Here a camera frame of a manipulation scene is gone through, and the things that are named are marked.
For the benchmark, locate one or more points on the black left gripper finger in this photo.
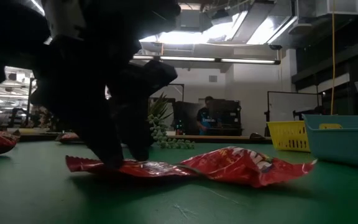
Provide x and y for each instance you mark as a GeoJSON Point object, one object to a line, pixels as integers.
{"type": "Point", "coordinates": [104, 143]}
{"type": "Point", "coordinates": [137, 133]}

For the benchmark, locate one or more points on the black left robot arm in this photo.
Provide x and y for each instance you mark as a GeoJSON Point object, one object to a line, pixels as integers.
{"type": "Point", "coordinates": [8, 46]}

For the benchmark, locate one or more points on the trailing succulent in dark pot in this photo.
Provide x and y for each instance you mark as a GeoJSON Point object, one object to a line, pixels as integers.
{"type": "Point", "coordinates": [166, 137]}

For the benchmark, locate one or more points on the person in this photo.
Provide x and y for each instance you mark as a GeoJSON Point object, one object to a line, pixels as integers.
{"type": "Point", "coordinates": [207, 119]}

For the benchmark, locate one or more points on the long white light bar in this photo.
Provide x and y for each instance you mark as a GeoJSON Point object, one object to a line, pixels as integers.
{"type": "Point", "coordinates": [197, 58]}

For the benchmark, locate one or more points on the yellow slotted plastic basket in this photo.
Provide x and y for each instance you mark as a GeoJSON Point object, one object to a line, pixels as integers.
{"type": "Point", "coordinates": [287, 137]}

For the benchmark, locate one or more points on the whiteboard on black stand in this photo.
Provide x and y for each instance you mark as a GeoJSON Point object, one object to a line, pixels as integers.
{"type": "Point", "coordinates": [291, 105]}

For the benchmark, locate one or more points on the light blue plastic bin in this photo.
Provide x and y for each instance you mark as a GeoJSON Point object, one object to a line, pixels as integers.
{"type": "Point", "coordinates": [343, 146]}

